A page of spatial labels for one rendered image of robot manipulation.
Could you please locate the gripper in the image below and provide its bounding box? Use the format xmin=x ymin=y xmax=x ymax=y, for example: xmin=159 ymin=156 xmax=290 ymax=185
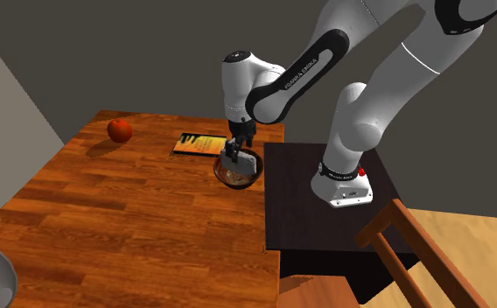
xmin=224 ymin=119 xmax=257 ymax=165

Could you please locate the grey block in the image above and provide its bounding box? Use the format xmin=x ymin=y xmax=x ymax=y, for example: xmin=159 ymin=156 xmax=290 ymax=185
xmin=220 ymin=148 xmax=259 ymax=177

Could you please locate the brown bowl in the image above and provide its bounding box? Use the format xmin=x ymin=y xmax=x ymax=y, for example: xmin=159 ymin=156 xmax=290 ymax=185
xmin=213 ymin=147 xmax=265 ymax=191

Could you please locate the yellow orange book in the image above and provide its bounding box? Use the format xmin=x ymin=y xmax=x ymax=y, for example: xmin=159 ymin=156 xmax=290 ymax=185
xmin=172 ymin=132 xmax=228 ymax=158

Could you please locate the dark robot stand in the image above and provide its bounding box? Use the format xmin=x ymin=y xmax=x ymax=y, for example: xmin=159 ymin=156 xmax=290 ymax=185
xmin=262 ymin=142 xmax=422 ymax=305

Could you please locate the red apple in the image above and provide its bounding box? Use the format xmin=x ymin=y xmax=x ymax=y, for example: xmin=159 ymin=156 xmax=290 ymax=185
xmin=106 ymin=117 xmax=134 ymax=144

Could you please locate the wooden table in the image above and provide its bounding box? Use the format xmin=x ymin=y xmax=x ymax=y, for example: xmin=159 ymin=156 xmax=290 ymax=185
xmin=0 ymin=109 xmax=286 ymax=308

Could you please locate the wooden chair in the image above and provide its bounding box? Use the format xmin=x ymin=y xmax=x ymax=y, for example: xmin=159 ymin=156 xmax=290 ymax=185
xmin=277 ymin=197 xmax=494 ymax=308

